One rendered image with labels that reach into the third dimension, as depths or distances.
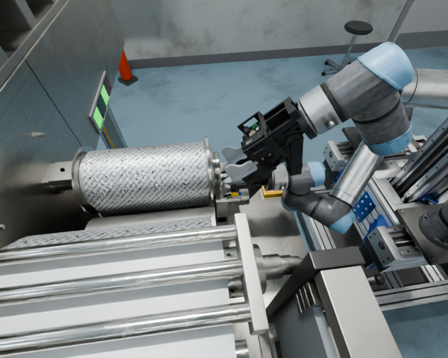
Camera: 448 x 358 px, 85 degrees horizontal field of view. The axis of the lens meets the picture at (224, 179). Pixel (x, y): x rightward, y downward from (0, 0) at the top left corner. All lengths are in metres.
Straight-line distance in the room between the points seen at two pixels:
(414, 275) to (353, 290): 1.62
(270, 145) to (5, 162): 0.44
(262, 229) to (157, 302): 0.65
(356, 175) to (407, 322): 1.34
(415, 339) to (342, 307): 1.75
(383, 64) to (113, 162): 0.48
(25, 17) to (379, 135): 0.71
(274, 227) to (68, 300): 0.70
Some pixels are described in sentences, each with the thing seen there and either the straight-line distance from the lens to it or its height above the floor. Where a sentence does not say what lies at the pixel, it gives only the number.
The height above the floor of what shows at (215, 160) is 1.29.
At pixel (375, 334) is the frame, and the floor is 1.44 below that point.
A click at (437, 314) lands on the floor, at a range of 2.12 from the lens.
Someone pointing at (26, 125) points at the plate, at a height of 1.37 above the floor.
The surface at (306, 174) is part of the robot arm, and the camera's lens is 0.71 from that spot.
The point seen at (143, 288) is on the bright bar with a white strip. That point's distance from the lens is 0.23.
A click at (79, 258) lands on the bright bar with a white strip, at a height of 1.44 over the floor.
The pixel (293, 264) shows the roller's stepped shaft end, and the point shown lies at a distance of 0.35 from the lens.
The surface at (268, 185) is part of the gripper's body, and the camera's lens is 0.68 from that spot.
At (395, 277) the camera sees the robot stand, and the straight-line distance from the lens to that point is 1.80.
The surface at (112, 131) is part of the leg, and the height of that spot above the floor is 0.73.
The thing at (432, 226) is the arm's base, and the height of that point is 0.87.
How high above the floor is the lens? 1.67
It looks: 53 degrees down
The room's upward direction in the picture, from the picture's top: straight up
